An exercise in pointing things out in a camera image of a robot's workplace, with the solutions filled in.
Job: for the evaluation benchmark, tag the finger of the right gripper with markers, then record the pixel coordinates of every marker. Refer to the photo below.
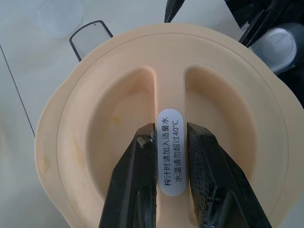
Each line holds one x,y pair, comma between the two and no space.
173,8

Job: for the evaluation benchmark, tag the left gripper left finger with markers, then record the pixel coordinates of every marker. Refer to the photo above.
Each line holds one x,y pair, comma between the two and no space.
133,178

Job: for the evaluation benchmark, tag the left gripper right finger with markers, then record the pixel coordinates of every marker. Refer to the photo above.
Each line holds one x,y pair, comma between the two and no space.
213,180

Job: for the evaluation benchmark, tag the yellow blender lid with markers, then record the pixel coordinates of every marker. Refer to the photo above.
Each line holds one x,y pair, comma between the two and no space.
118,95

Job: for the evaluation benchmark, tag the clear blender jar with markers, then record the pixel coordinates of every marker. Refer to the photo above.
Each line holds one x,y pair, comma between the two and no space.
88,39

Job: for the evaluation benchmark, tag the silver rounded robot leg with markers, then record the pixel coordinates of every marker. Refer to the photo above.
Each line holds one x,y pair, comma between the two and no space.
275,47

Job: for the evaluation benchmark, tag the empty clear plastic cup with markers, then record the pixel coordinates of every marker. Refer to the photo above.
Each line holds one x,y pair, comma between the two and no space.
59,21

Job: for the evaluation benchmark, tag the black metal table bracket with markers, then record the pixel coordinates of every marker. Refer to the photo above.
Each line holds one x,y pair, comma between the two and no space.
259,23

